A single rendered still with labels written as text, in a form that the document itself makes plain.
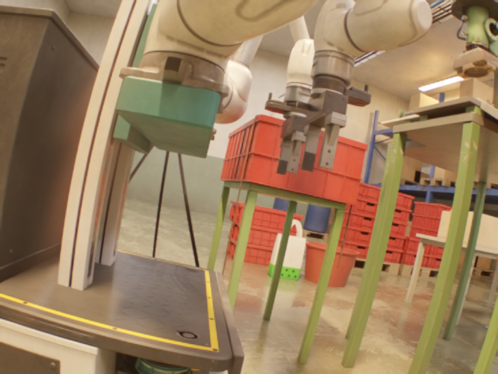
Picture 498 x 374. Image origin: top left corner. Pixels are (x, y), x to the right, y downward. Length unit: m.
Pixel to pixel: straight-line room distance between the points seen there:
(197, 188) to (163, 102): 8.63
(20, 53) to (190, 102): 0.36
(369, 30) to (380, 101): 10.26
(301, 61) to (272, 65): 8.84
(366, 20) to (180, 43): 0.35
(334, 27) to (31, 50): 0.60
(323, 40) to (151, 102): 0.40
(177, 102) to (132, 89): 0.07
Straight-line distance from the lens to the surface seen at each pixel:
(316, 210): 7.93
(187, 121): 0.59
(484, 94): 7.93
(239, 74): 1.31
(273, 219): 3.54
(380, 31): 0.74
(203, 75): 0.64
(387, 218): 1.46
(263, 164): 1.27
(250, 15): 0.51
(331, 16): 0.85
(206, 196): 9.24
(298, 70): 1.09
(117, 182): 1.03
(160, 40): 0.66
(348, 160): 1.37
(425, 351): 1.19
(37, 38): 0.76
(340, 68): 0.81
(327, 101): 0.76
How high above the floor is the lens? 0.58
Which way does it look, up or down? level
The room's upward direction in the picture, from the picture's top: 12 degrees clockwise
